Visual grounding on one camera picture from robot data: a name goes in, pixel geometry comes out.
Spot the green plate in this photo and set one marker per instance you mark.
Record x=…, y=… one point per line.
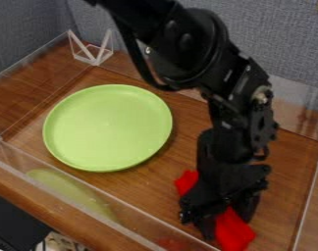
x=107, y=128

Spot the red cloth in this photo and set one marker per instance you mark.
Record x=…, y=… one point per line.
x=233, y=233

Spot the clear acrylic enclosure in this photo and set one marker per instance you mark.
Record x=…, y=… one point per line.
x=125, y=211

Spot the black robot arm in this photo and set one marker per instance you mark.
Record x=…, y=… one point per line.
x=181, y=51

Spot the clear acrylic corner bracket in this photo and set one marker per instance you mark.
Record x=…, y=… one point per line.
x=88, y=53

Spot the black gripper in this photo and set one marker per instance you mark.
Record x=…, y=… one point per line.
x=230, y=181

